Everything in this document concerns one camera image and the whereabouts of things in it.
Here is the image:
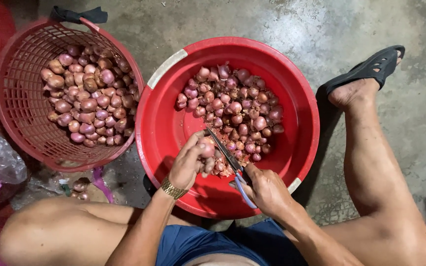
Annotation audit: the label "person's leg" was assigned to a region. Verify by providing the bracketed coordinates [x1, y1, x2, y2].
[320, 52, 426, 266]
[0, 197, 199, 266]

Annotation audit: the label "purple plastic scrap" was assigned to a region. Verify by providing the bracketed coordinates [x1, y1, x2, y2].
[92, 166, 114, 204]

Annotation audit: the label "black cloth strip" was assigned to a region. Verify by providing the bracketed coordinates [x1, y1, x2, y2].
[50, 6, 108, 25]

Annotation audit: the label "red plastic basin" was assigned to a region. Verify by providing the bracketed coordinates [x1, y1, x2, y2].
[135, 36, 320, 220]

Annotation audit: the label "person's left leg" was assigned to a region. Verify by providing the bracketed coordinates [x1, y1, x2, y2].
[0, 197, 199, 266]

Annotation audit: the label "person's right leg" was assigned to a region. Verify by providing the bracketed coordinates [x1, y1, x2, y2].
[320, 52, 426, 266]

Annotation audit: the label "red plastic mesh basket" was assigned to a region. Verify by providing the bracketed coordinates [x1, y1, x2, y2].
[0, 17, 145, 173]

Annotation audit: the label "gold wristwatch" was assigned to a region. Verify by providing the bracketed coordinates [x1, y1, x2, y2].
[160, 177, 189, 200]

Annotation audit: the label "loose shallot on floor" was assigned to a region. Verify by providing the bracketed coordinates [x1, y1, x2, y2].
[72, 177, 91, 193]

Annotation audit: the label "black sandal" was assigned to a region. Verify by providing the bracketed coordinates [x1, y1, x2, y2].
[320, 45, 406, 96]

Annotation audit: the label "single purple shallot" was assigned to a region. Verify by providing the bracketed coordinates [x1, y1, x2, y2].
[197, 137, 216, 159]

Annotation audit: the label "person's left hand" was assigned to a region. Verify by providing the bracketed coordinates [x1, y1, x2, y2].
[168, 130, 216, 191]

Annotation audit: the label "blue shorts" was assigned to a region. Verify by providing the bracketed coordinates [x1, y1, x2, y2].
[156, 218, 308, 266]

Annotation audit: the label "heap of shallots in basket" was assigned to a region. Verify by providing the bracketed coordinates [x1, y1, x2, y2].
[40, 45, 141, 148]

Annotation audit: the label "pile of shallots in basin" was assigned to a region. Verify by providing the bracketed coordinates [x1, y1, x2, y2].
[176, 63, 285, 162]

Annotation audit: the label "blue-handled scissors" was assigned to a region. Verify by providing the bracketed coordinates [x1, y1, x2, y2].
[206, 127, 258, 210]

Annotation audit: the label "person's right hand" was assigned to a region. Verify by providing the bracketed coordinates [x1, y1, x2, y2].
[229, 163, 298, 220]

